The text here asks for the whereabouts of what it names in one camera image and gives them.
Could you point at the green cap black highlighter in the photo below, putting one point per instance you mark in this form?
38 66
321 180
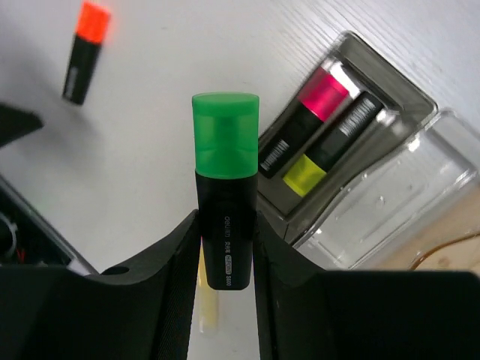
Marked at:
226 128

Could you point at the pink cap black highlighter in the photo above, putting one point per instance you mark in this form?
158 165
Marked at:
314 104

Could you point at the clear plastic container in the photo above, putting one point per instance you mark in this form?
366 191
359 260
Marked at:
423 194

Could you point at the dark grey plastic container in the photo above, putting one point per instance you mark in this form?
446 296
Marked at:
358 67

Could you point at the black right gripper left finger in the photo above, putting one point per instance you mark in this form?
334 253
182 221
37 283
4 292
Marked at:
139 309

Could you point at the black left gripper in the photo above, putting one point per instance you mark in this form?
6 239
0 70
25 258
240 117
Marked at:
16 123

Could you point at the yellow cap black highlighter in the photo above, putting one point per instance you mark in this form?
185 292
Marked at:
309 170

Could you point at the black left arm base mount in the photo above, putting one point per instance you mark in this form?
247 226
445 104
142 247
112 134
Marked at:
26 238

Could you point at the orange cap black highlighter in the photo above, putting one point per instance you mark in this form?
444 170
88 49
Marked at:
91 29

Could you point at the yellow translucent glue stick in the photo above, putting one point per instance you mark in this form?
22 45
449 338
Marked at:
208 300

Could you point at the orange translucent plastic container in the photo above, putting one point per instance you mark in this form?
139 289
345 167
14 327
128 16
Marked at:
448 242

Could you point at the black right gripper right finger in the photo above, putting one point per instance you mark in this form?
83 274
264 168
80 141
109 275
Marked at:
306 312

